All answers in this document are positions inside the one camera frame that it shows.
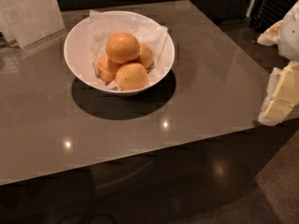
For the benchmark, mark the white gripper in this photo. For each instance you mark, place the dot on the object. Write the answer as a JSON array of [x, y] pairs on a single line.
[[290, 36]]

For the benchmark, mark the orange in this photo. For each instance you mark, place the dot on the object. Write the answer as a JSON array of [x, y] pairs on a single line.
[[106, 69], [122, 48], [145, 56], [132, 76]]

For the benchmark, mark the dark slatted vent panel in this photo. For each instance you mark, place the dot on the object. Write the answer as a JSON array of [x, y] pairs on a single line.
[[264, 13]]

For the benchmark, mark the white paper liner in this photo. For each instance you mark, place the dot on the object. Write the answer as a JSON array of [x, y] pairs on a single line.
[[129, 52]]

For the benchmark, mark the clear acrylic sign stand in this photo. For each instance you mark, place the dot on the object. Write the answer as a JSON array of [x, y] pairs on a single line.
[[31, 24]]

